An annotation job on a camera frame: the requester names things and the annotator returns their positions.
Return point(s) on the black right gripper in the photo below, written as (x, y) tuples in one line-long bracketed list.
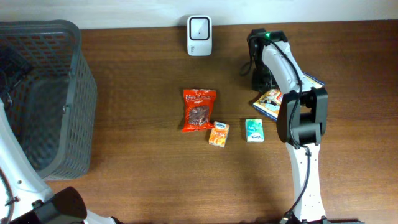
[(262, 81)]

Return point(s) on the green Kleenex tissue pack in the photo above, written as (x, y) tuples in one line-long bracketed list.
[(254, 130)]

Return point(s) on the red snack bag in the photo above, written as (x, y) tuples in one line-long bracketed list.
[(198, 109)]

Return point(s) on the orange Kleenex tissue pack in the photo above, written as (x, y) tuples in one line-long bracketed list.
[(219, 134)]

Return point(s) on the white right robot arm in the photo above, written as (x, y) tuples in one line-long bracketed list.
[(301, 120)]

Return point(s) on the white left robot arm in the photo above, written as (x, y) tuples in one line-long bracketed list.
[(27, 198)]

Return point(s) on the white barcode scanner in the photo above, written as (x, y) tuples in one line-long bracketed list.
[(199, 36)]

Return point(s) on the grey plastic basket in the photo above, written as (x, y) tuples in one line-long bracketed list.
[(49, 94)]

